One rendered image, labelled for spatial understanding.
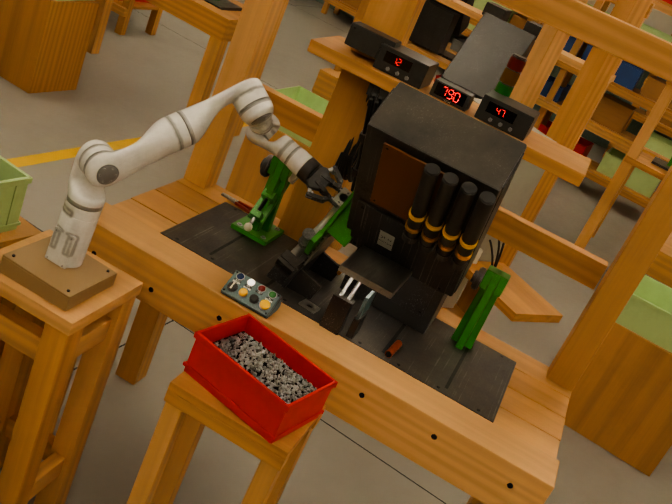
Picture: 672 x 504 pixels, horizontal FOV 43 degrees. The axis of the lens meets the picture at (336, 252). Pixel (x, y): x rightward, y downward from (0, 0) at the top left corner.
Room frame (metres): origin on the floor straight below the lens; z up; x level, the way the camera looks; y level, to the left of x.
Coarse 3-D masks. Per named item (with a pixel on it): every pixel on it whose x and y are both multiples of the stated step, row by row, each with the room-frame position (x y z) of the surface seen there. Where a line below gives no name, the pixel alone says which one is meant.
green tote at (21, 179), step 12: (0, 156) 2.14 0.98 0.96; (0, 168) 2.13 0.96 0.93; (12, 168) 2.12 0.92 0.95; (0, 180) 2.13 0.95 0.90; (12, 180) 2.04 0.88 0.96; (24, 180) 2.08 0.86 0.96; (0, 192) 2.01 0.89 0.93; (12, 192) 2.05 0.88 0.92; (24, 192) 2.09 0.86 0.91; (0, 204) 2.02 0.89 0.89; (12, 204) 2.06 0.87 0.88; (0, 216) 2.03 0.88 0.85; (12, 216) 2.07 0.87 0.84; (0, 228) 2.04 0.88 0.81; (12, 228) 2.08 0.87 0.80
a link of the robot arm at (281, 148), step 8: (248, 128) 2.38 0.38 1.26; (248, 136) 2.37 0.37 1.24; (256, 136) 2.36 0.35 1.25; (264, 136) 2.38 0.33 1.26; (288, 136) 2.40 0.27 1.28; (256, 144) 2.38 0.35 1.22; (264, 144) 2.36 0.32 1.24; (272, 144) 2.36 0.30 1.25; (280, 144) 2.36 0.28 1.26; (288, 144) 2.37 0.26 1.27; (296, 144) 2.38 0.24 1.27; (272, 152) 2.37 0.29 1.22; (280, 152) 2.36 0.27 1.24; (288, 152) 2.35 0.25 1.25; (280, 160) 2.37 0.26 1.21
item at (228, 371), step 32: (256, 320) 1.96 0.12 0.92; (192, 352) 1.78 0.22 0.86; (224, 352) 1.82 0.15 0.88; (256, 352) 1.89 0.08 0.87; (288, 352) 1.90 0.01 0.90; (224, 384) 1.73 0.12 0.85; (256, 384) 1.69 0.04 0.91; (288, 384) 1.79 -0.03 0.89; (320, 384) 1.85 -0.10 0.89; (256, 416) 1.68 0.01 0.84; (288, 416) 1.68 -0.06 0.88
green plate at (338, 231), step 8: (352, 192) 2.23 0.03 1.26; (344, 208) 2.23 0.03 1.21; (336, 216) 2.23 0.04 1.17; (344, 216) 2.24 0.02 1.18; (328, 224) 2.23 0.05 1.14; (336, 224) 2.24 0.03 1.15; (344, 224) 2.24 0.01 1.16; (328, 232) 2.25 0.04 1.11; (336, 232) 2.24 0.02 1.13; (344, 232) 2.24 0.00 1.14; (344, 240) 2.23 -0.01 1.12
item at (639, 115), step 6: (636, 108) 11.44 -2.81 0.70; (636, 114) 11.09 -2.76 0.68; (642, 114) 11.13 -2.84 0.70; (648, 114) 11.17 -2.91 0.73; (630, 120) 11.56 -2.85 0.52; (636, 120) 11.08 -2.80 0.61; (642, 120) 11.06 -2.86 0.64; (660, 120) 11.12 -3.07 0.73; (666, 120) 11.10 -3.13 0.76; (660, 126) 11.00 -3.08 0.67; (666, 126) 11.02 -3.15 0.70; (660, 132) 10.99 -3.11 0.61; (666, 132) 10.97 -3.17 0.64; (612, 144) 11.12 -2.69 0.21; (606, 150) 11.17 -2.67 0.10; (618, 150) 11.09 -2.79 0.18; (624, 150) 11.07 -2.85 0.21
